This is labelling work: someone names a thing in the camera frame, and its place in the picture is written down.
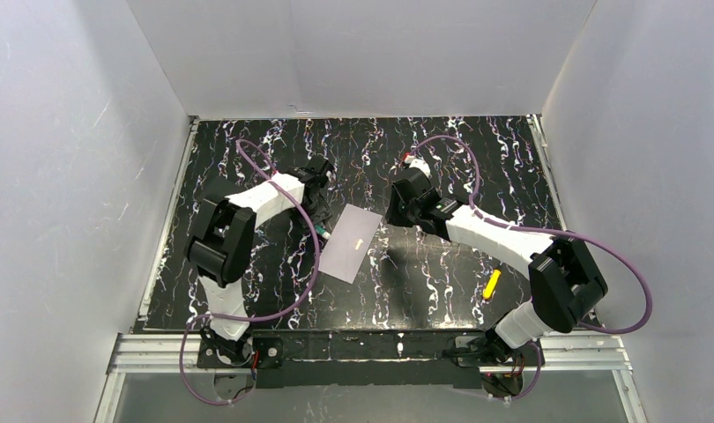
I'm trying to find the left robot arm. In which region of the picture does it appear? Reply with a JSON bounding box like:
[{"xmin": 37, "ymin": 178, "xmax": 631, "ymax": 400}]
[{"xmin": 185, "ymin": 155, "xmax": 335, "ymax": 342}]

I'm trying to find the purple cable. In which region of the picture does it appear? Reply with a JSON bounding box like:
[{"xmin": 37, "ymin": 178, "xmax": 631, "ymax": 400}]
[
  {"xmin": 178, "ymin": 137, "xmax": 324, "ymax": 408},
  {"xmin": 406, "ymin": 134, "xmax": 654, "ymax": 404}
]

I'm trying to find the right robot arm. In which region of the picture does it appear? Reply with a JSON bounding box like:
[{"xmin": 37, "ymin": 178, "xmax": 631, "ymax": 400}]
[{"xmin": 385, "ymin": 167, "xmax": 608, "ymax": 351}]

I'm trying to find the yellow handled screwdriver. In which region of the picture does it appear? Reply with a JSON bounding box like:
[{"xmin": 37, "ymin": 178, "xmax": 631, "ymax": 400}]
[{"xmin": 482, "ymin": 269, "xmax": 502, "ymax": 301}]

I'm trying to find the black rectangular pad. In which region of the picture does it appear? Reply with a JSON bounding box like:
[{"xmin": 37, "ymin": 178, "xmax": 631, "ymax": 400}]
[{"xmin": 197, "ymin": 177, "xmax": 242, "ymax": 204}]

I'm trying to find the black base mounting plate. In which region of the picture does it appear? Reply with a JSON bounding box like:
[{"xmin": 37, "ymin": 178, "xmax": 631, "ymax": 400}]
[{"xmin": 190, "ymin": 323, "xmax": 546, "ymax": 398}]

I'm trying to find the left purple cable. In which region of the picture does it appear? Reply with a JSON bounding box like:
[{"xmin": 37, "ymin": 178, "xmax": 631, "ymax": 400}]
[{"xmin": 178, "ymin": 137, "xmax": 324, "ymax": 408}]

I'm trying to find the green white glue stick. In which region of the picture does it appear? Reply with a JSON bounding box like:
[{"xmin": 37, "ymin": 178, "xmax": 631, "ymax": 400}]
[{"xmin": 316, "ymin": 226, "xmax": 331, "ymax": 240}]

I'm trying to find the aluminium frame rail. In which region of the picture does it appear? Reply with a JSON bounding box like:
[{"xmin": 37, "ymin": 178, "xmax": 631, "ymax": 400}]
[{"xmin": 93, "ymin": 115, "xmax": 651, "ymax": 423}]

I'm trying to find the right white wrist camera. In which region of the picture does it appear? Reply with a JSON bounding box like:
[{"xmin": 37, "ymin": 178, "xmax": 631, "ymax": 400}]
[{"xmin": 402, "ymin": 152, "xmax": 431, "ymax": 178}]

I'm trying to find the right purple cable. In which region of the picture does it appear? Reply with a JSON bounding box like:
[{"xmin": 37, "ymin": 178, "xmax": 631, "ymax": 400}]
[{"xmin": 406, "ymin": 134, "xmax": 654, "ymax": 404}]

